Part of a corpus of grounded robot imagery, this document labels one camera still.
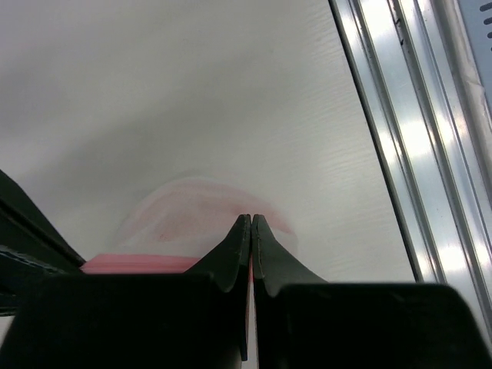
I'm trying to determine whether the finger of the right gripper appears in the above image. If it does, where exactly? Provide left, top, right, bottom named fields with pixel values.
left=1, top=172, right=85, bottom=308

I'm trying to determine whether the aluminium mounting rail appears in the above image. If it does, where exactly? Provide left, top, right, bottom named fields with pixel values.
left=331, top=1, right=491, bottom=335

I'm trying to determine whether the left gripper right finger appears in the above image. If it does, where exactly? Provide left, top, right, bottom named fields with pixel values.
left=251, top=214, right=327, bottom=368

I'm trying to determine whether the white mesh laundry bag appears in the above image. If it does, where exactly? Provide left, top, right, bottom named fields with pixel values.
left=81, top=177, right=298, bottom=274

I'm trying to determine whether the slotted cable duct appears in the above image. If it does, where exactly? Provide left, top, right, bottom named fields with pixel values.
left=458, top=0, right=491, bottom=92

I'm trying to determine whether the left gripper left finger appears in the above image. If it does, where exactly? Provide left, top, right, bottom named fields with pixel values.
left=187, top=214, right=251, bottom=361

